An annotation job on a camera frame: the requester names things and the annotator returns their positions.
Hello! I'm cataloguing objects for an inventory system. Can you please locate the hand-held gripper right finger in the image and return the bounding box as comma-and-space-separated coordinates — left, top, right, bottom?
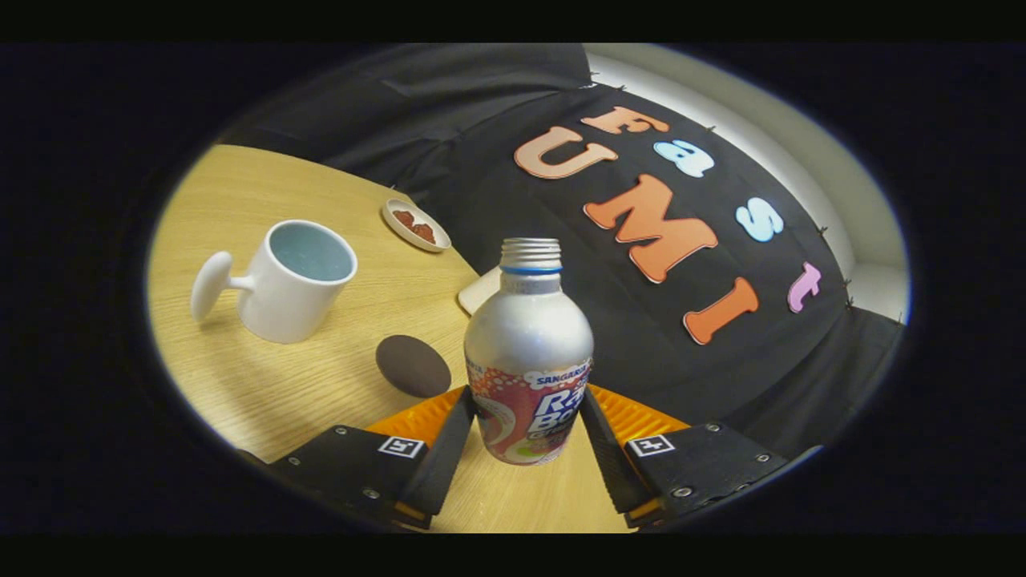
579, 385, 790, 530

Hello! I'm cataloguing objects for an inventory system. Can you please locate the white round plate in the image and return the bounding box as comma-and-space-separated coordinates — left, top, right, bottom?
382, 198, 452, 254

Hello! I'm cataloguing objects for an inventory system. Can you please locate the black backdrop cloth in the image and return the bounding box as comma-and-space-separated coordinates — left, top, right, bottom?
216, 44, 907, 462

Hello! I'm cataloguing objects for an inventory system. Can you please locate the dark brown round coaster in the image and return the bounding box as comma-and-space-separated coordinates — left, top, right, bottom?
375, 334, 452, 399

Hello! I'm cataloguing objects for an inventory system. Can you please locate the white cup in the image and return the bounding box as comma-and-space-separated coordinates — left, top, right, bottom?
190, 220, 359, 345

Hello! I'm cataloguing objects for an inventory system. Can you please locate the wooden table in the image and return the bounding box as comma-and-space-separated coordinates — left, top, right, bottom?
147, 144, 634, 534

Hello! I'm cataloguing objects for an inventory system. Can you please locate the white toaster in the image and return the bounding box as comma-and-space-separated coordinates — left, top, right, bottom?
458, 267, 503, 317

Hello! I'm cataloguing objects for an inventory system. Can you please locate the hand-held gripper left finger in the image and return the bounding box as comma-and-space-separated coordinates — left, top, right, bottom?
269, 385, 476, 530

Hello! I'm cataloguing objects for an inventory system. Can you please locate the silver juice bottle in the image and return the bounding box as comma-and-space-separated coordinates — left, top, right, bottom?
463, 237, 595, 466

